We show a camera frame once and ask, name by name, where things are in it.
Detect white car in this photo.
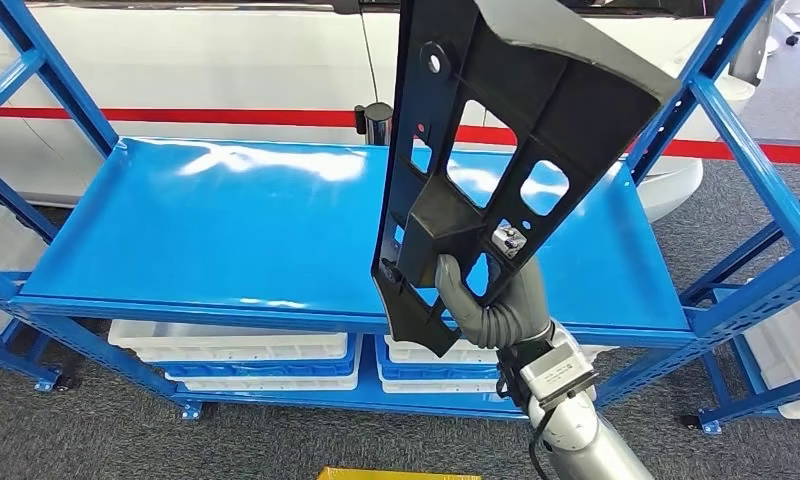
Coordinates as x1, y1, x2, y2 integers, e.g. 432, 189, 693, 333
0, 0, 759, 223

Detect white wheeled chair base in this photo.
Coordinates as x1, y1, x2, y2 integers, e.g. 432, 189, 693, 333
774, 9, 800, 48

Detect black barrier post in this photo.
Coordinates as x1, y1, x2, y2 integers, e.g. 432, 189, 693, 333
354, 101, 395, 147

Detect blue metal shelf rack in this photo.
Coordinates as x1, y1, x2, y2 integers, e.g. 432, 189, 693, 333
0, 0, 800, 439

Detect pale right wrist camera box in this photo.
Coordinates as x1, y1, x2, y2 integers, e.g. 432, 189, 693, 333
537, 341, 600, 402

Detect red barrier belt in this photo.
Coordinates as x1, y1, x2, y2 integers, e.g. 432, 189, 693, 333
456, 124, 800, 167
0, 105, 358, 128

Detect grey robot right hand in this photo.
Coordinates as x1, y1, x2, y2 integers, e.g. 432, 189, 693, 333
434, 223, 552, 327

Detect black plastic plate bracket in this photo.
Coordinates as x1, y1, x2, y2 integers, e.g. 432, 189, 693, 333
371, 0, 681, 359

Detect white plastic bin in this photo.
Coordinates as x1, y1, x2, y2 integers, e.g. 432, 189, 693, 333
380, 378, 507, 396
107, 319, 350, 364
164, 370, 362, 393
383, 334, 619, 366
747, 291, 800, 422

